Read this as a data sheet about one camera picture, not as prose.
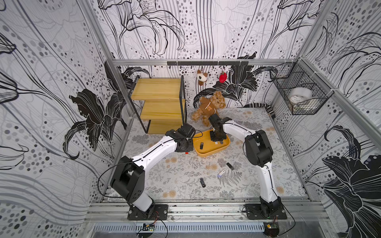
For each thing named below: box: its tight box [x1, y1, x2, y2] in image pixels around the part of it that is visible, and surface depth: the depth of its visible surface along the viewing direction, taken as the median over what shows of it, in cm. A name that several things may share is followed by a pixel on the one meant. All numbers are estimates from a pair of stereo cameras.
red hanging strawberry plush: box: [218, 70, 228, 84], surface depth 97 cm
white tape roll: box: [289, 86, 314, 105], surface depth 74 cm
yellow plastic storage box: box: [192, 128, 231, 158], surface depth 100 cm
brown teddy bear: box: [191, 90, 227, 127], surface depth 111 cm
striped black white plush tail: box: [243, 103, 276, 119], surface depth 121 cm
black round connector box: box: [263, 222, 280, 238], surface depth 71 cm
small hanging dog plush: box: [196, 69, 208, 86], surface depth 95 cm
